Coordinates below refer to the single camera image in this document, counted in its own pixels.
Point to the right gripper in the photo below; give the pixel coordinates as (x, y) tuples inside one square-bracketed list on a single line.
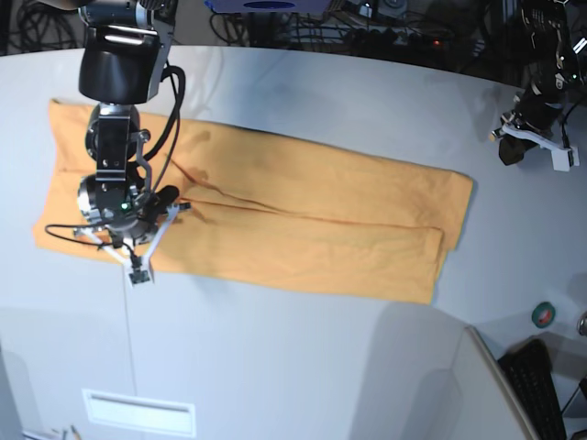
[(134, 229)]

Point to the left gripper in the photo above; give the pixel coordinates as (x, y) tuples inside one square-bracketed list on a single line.
[(533, 110)]

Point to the orange t-shirt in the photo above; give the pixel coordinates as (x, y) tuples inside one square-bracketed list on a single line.
[(290, 214)]

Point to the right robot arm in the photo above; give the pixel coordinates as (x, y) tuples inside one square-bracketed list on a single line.
[(126, 47)]

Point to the green tape roll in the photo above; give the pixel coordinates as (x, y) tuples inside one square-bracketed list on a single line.
[(543, 315)]

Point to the metal knob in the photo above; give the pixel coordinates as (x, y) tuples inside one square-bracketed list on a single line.
[(582, 325)]

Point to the white recessed table tray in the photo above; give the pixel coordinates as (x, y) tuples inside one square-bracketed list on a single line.
[(140, 414)]

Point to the black keyboard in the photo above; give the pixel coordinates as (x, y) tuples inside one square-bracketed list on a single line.
[(528, 371)]

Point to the white partition panel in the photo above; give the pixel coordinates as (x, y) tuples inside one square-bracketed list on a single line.
[(490, 409)]

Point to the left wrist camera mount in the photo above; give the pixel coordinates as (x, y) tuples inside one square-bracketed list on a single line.
[(562, 154)]

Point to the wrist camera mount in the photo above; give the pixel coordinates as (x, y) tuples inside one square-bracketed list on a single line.
[(562, 154), (135, 260)]

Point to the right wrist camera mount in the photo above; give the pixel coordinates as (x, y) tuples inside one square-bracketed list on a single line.
[(135, 260)]

